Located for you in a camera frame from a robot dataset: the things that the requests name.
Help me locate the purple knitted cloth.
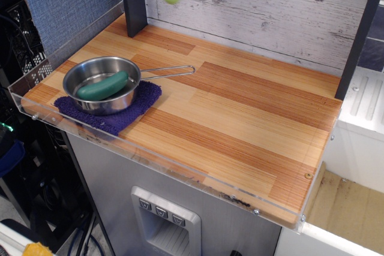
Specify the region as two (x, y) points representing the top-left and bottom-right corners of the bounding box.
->
(54, 81), (163, 136)

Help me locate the green toy cucumber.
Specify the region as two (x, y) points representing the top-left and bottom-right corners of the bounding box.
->
(77, 71), (128, 101)

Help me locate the dark right vertical post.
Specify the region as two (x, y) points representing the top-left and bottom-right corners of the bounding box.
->
(335, 0), (380, 100)

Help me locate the black plastic crate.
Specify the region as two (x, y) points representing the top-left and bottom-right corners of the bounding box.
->
(1, 1), (46, 74)

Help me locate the clear acrylic table guard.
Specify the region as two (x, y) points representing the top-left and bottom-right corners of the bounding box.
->
(10, 16), (341, 230)

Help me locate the silver toy fridge cabinet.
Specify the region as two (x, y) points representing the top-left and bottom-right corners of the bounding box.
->
(68, 135), (281, 255)

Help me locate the silver pot with wire handle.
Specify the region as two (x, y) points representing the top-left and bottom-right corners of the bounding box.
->
(62, 56), (196, 116)

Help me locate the white toy sink unit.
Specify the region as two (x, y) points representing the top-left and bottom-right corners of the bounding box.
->
(275, 67), (383, 255)

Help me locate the grey dispenser button panel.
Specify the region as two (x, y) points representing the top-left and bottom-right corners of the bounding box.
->
(131, 186), (202, 255)

